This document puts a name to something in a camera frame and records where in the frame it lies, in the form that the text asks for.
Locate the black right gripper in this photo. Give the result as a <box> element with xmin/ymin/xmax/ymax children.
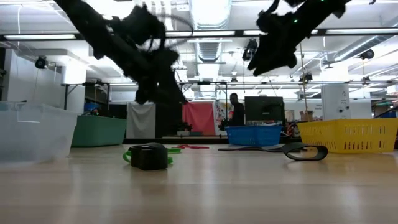
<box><xmin>248</xmin><ymin>11</ymin><xmax>307</xmax><ymax>77</ymax></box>

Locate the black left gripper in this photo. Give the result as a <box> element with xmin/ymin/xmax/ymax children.
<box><xmin>135</xmin><ymin>48</ymin><xmax>188</xmax><ymax>105</ymax></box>

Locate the grey hanging cloth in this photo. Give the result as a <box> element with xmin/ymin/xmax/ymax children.
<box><xmin>126</xmin><ymin>102</ymin><xmax>156</xmax><ymax>140</ymax></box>

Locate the thin wooden pole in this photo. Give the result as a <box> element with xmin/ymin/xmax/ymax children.
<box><xmin>298</xmin><ymin>43</ymin><xmax>309</xmax><ymax>113</ymax></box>

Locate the pink hanging cloth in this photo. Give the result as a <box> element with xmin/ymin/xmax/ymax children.
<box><xmin>182</xmin><ymin>101</ymin><xmax>216</xmax><ymax>136</ymax></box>

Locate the black monitor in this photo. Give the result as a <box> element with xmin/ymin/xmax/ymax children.
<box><xmin>244</xmin><ymin>96</ymin><xmax>285</xmax><ymax>126</ymax></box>

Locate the floral hanging cloth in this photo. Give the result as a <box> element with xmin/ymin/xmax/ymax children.
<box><xmin>213</xmin><ymin>100</ymin><xmax>233</xmax><ymax>131</ymax></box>

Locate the cardboard box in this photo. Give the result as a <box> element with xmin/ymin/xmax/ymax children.
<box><xmin>299</xmin><ymin>110</ymin><xmax>315</xmax><ymax>122</ymax></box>

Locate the ceiling air vent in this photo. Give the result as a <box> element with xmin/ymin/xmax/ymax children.
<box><xmin>197</xmin><ymin>40</ymin><xmax>222</xmax><ymax>63</ymax></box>

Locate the person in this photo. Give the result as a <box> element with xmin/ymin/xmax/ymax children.
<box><xmin>228</xmin><ymin>92</ymin><xmax>246</xmax><ymax>127</ymax></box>

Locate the white cylindrical appliance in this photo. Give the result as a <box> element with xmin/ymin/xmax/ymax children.
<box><xmin>320</xmin><ymin>83</ymin><xmax>351</xmax><ymax>121</ymax></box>

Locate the blue storage bin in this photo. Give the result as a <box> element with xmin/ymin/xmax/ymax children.
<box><xmin>83</xmin><ymin>102</ymin><xmax>102</xmax><ymax>114</ymax></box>

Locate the teal plastic basket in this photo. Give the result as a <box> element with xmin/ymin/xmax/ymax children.
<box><xmin>71</xmin><ymin>115</ymin><xmax>127</xmax><ymax>147</ymax></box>

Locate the long ceiling light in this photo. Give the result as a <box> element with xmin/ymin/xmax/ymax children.
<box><xmin>325</xmin><ymin>27</ymin><xmax>398</xmax><ymax>35</ymax></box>
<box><xmin>166</xmin><ymin>30</ymin><xmax>236</xmax><ymax>37</ymax></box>
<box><xmin>3</xmin><ymin>33</ymin><xmax>77</xmax><ymax>40</ymax></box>

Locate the blue plastic basket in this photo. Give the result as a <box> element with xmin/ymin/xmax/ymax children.
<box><xmin>225</xmin><ymin>124</ymin><xmax>284</xmax><ymax>147</ymax></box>

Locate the yellow plastic basket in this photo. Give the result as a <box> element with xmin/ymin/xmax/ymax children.
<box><xmin>297</xmin><ymin>118</ymin><xmax>398</xmax><ymax>154</ymax></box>

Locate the black slanted rod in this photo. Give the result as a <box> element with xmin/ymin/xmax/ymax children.
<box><xmin>373</xmin><ymin>107</ymin><xmax>398</xmax><ymax>119</ymax></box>

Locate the clear plastic bin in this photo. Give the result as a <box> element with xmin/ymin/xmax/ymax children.
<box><xmin>0</xmin><ymin>101</ymin><xmax>78</xmax><ymax>164</ymax></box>

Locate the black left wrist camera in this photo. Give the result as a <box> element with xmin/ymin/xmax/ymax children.
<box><xmin>119</xmin><ymin>4</ymin><xmax>167</xmax><ymax>44</ymax></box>

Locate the black left wrist camera cable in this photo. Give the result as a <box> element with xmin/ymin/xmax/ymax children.
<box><xmin>152</xmin><ymin>14</ymin><xmax>194</xmax><ymax>50</ymax></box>

